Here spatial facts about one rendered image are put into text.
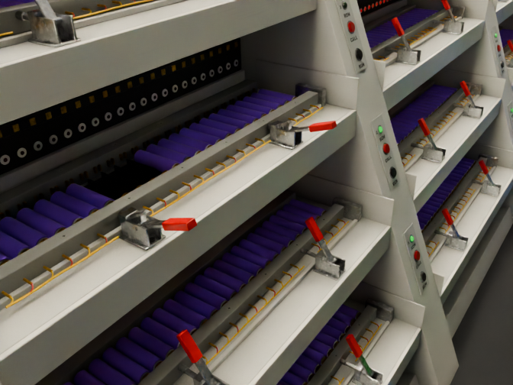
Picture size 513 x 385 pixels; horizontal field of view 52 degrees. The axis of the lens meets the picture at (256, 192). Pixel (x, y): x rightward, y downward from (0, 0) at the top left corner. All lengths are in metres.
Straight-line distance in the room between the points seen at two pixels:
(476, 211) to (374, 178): 0.51
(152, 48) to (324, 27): 0.34
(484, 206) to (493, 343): 0.34
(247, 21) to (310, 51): 0.19
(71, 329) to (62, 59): 0.23
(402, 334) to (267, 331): 0.35
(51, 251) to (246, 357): 0.28
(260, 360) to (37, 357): 0.28
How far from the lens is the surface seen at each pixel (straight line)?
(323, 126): 0.67
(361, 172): 0.88
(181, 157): 0.65
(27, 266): 0.51
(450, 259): 1.17
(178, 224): 0.48
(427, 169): 1.09
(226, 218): 0.60
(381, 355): 0.94
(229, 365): 0.66
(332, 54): 0.83
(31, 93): 0.49
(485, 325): 1.25
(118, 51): 0.54
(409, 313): 0.99
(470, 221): 1.30
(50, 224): 0.56
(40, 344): 0.48
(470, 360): 1.17
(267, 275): 0.74
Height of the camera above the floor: 0.72
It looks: 16 degrees down
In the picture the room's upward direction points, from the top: 20 degrees counter-clockwise
